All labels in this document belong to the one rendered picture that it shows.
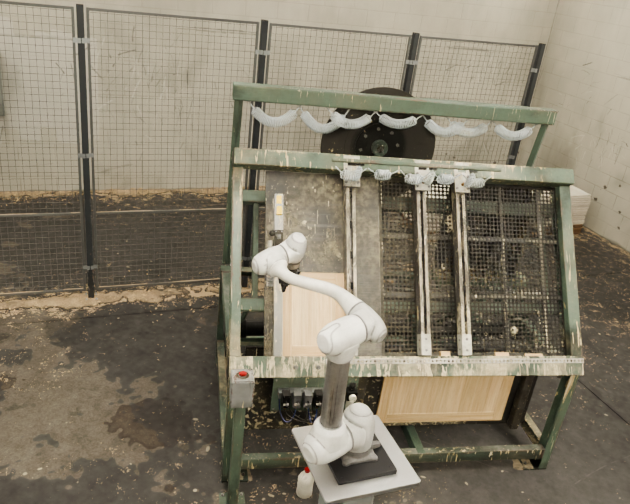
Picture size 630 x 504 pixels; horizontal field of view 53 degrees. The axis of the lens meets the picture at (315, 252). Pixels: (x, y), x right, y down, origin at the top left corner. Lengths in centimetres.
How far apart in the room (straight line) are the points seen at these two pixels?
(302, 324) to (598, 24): 695
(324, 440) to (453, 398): 159
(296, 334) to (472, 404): 141
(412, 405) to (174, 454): 157
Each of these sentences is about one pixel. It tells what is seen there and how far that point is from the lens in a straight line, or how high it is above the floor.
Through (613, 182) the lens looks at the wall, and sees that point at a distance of 918.
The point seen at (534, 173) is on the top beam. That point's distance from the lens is 431.
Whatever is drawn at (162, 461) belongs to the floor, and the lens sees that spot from 429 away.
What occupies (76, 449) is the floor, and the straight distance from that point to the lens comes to 443.
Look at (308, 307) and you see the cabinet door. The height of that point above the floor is 112.
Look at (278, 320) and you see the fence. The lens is 364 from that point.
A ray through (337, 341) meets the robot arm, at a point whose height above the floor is 156.
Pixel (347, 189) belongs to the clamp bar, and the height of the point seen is 172.
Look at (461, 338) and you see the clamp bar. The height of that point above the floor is 100.
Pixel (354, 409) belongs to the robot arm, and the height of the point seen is 105.
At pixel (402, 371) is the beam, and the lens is 380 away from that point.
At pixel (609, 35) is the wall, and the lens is 947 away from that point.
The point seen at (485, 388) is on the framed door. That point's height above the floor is 52.
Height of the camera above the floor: 298
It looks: 25 degrees down
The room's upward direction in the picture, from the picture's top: 7 degrees clockwise
